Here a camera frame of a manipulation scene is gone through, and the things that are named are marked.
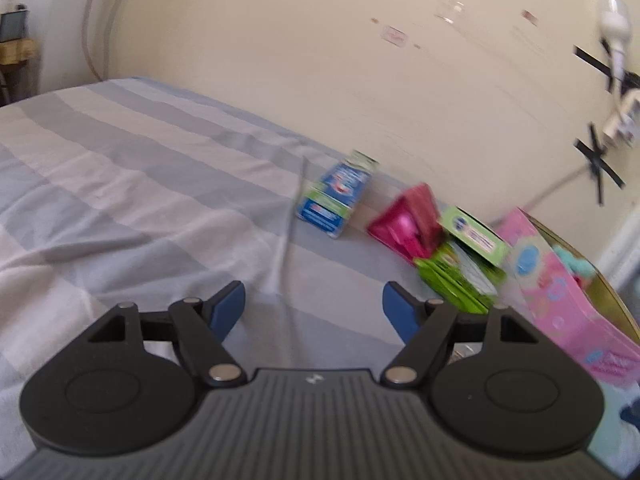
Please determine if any white power strip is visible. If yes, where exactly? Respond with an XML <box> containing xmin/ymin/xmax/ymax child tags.
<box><xmin>602</xmin><ymin>90</ymin><xmax>640</xmax><ymax>148</ymax></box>

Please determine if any striped bed sheet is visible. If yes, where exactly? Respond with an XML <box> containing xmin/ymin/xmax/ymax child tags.
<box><xmin>0</xmin><ymin>77</ymin><xmax>501</xmax><ymax>411</ymax></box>

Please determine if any clear wall hook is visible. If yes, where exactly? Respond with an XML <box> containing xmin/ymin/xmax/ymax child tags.
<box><xmin>434</xmin><ymin>0</ymin><xmax>468</xmax><ymax>23</ymax></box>

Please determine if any teal plush toy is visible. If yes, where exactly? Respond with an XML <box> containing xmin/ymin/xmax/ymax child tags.
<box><xmin>550</xmin><ymin>245</ymin><xmax>598</xmax><ymax>291</ymax></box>

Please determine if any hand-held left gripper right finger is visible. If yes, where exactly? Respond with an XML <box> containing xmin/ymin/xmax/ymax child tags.
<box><xmin>381</xmin><ymin>281</ymin><xmax>551</xmax><ymax>387</ymax></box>

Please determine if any magenta zip pouch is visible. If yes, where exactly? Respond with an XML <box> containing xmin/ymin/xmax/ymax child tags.
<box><xmin>367</xmin><ymin>182</ymin><xmax>446</xmax><ymax>266</ymax></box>

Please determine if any pale blue object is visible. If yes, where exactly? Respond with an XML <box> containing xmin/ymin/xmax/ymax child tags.
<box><xmin>587</xmin><ymin>380</ymin><xmax>640</xmax><ymax>463</ymax></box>

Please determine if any green wet wipes packet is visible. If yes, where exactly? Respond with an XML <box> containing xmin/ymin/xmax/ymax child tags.
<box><xmin>412</xmin><ymin>242</ymin><xmax>506</xmax><ymax>315</ymax></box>

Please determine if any black wall cable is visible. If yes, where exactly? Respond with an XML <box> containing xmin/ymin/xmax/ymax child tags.
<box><xmin>82</xmin><ymin>0</ymin><xmax>136</xmax><ymax>81</ymax></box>

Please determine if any blue green toothpaste box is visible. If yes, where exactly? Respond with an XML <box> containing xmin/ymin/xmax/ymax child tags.
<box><xmin>296</xmin><ymin>150</ymin><xmax>380</xmax><ymax>239</ymax></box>

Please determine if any small wooden side table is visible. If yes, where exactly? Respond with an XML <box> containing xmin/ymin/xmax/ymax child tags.
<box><xmin>0</xmin><ymin>37</ymin><xmax>40</xmax><ymax>106</ymax></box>

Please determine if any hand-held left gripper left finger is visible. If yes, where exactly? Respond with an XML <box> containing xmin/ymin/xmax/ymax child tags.
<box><xmin>75</xmin><ymin>281</ymin><xmax>248</xmax><ymax>387</ymax></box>

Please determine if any pink biscuit tin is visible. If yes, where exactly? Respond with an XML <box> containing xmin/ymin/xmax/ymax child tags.
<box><xmin>492</xmin><ymin>207</ymin><xmax>640</xmax><ymax>386</ymax></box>

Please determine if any green white medicine box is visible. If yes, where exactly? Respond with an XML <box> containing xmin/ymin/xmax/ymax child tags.
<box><xmin>437</xmin><ymin>205</ymin><xmax>511</xmax><ymax>267</ymax></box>

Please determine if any black tape strip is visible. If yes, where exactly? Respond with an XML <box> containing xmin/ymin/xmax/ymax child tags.
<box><xmin>572</xmin><ymin>45</ymin><xmax>640</xmax><ymax>91</ymax></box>

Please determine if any white wall plug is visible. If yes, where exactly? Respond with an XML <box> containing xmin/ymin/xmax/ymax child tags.
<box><xmin>597</xmin><ymin>0</ymin><xmax>633</xmax><ymax>76</ymax></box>

